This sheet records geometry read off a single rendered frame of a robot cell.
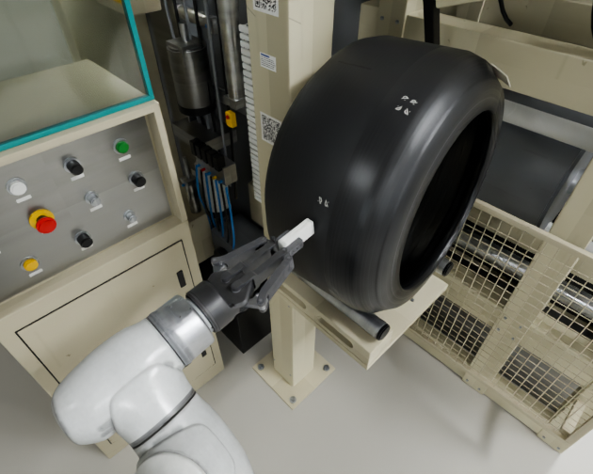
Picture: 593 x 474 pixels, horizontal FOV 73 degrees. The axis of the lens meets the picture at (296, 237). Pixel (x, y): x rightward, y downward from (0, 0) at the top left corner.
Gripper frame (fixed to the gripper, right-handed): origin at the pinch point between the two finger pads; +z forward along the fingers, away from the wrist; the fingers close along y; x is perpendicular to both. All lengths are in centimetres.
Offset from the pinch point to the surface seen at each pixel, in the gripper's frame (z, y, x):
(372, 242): 7.0, -10.5, -0.4
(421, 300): 32, -10, 47
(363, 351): 6.8, -10.4, 38.8
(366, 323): 10.3, -8.1, 33.0
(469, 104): 31.0, -10.4, -13.5
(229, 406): -19, 38, 121
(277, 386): 1, 30, 123
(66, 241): -28, 58, 20
